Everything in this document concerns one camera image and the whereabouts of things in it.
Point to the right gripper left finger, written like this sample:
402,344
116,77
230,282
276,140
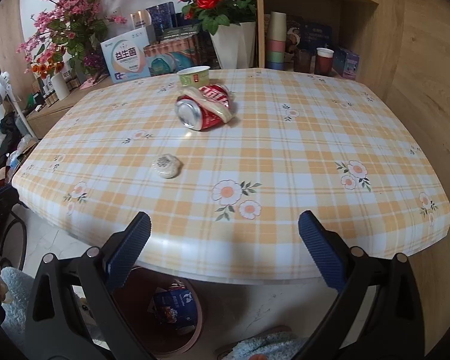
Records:
55,328

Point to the grey fluffy slipper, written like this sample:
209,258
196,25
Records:
20,288

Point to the white probiotic box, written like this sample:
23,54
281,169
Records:
125,54

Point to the plaid floral tablecloth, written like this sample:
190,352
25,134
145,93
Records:
297,143

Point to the clear plastic wrapper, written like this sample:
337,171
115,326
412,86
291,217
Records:
210,105

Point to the pink blossom plant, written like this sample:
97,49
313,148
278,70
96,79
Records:
72,27

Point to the low wooden cabinet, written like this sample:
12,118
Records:
42,121

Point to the stacked pastel cups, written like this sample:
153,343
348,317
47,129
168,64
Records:
276,40

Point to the wooden shelf unit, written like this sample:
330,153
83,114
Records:
404,51

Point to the green paper cup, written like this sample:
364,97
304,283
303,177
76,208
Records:
195,77

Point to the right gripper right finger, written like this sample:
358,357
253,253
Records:
377,312

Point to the small blue box on shelf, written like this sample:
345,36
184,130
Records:
345,63

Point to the dark blue cardboard box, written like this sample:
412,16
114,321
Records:
176,307

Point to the orange flowers white vase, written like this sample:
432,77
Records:
51,67

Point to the red crushed soda can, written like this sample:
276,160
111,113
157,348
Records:
202,108

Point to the dark blue starry box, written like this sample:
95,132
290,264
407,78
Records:
163,17

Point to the white flower vase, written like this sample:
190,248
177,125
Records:
234,45

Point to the white desk fan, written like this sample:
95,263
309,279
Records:
7,94

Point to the teal bowl gift box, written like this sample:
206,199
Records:
172,55

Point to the red cup with lid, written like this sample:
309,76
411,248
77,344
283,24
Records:
323,61

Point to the brown round trash bin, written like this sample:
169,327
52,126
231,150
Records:
135,302

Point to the gold white box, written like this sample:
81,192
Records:
140,19

